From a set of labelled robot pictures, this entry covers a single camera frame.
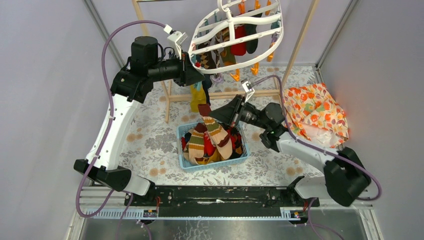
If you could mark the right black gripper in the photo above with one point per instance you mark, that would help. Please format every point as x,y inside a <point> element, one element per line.
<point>231,113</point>

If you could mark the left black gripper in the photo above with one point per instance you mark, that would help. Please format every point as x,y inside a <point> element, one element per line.
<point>182,70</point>

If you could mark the striped beige brown sock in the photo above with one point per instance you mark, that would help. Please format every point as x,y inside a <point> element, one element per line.
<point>218,135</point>

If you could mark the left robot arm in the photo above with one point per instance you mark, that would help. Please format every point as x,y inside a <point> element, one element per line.
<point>128,92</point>

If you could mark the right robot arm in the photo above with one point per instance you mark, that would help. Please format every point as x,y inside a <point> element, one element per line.
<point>344,178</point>

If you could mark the pile of socks in basket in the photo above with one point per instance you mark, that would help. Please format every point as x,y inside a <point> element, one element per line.
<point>210,151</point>

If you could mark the argyle dark hanging sock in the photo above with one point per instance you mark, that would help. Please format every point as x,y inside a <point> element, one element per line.
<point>207,60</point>

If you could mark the blue plastic basket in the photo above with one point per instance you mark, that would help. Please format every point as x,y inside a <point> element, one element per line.
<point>189,167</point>

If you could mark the floral orange cloth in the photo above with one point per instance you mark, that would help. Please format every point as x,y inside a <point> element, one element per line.
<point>313,114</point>

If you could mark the floral table mat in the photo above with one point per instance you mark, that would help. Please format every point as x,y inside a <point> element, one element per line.
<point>150,149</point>

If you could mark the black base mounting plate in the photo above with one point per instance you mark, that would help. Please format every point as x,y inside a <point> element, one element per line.
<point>221,201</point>

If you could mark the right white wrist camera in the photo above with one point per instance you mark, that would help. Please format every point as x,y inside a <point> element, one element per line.
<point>249,90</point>

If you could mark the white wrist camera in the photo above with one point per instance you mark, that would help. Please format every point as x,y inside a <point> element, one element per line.
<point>175,39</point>
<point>249,90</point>

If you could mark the wooden drying rack frame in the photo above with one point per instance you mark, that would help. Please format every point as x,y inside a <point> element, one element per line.
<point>231,25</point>

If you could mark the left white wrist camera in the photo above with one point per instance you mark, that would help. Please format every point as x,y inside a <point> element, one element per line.
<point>175,39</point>

